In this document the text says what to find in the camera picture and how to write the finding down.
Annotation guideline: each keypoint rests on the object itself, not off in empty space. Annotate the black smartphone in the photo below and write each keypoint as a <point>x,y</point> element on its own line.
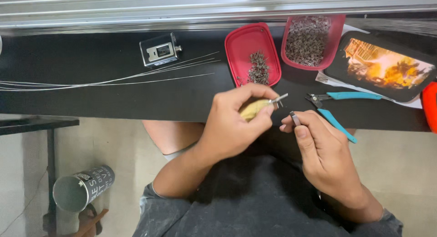
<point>382,64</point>

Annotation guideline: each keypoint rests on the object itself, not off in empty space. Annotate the black side table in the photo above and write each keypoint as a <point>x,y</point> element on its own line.
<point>37,122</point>

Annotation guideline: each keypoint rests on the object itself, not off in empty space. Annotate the small metal rod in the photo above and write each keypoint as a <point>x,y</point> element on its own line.
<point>295,119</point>

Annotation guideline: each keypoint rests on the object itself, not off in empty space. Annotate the red plastic container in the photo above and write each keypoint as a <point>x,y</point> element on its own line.
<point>336,35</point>

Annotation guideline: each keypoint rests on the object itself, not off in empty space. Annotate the gray shirt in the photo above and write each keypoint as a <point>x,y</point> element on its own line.
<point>259,203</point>

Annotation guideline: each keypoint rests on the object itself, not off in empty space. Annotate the person's left hand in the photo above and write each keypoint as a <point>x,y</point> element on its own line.
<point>228,127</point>

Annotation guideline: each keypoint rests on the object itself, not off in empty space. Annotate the person's left leg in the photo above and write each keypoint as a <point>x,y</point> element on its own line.
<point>170,134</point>

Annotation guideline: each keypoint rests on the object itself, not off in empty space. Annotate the aluminium window rail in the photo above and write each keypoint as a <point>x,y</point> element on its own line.
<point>170,11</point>

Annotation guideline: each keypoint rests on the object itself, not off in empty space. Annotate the brown sandal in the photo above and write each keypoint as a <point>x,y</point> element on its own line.
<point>87,218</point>

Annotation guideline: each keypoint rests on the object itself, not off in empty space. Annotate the silver box meter device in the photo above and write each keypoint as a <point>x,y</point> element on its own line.
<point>159,50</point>

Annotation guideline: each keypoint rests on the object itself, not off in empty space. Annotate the person's right hand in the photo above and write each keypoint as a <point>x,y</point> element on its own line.
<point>327,158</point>

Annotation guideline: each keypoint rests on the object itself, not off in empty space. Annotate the black printed tin can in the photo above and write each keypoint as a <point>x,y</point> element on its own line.
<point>92,182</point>

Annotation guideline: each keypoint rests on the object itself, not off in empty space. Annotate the red plastic lid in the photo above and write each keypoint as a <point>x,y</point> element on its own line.
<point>244,46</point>

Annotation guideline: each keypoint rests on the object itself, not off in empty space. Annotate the orange plastic object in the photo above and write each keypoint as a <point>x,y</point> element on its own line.
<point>431,105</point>

